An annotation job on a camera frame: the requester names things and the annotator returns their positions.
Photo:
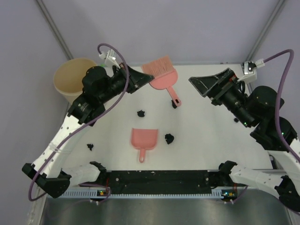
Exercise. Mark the pink hand brush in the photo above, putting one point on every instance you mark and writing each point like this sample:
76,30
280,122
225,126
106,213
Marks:
165,76

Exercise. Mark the grey slotted cable duct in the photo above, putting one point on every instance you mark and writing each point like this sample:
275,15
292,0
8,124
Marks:
94,193

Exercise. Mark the pink dustpan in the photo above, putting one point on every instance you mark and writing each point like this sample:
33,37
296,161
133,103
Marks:
143,140

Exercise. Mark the black paper scrap middle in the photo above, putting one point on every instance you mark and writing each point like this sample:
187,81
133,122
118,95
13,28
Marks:
141,113

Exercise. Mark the black paper scrap centre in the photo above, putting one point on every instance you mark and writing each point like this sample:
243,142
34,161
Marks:
169,138

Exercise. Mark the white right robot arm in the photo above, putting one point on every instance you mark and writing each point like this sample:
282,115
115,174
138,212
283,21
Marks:
257,111

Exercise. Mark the left aluminium frame post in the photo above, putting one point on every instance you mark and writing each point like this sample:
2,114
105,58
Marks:
54,29

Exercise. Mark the black paper scrap upper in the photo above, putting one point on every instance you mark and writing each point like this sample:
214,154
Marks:
173,104

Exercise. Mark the right aluminium frame post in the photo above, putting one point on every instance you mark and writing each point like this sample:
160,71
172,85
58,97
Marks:
276,12

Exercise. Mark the beige capybara bucket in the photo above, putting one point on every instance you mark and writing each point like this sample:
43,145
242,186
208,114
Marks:
68,77

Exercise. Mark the aluminium frame post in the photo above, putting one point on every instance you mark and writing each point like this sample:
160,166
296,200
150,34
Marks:
54,29
276,12

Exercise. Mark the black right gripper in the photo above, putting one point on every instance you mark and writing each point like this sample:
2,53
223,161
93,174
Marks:
224,80

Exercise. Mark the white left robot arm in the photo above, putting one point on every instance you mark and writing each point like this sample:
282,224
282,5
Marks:
98,88

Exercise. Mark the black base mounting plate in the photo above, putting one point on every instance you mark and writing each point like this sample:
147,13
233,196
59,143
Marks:
162,181

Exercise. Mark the black paper scrap left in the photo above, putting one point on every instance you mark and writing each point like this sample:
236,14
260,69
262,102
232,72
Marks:
90,146

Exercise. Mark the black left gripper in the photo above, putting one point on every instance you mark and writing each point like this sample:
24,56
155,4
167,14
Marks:
137,79

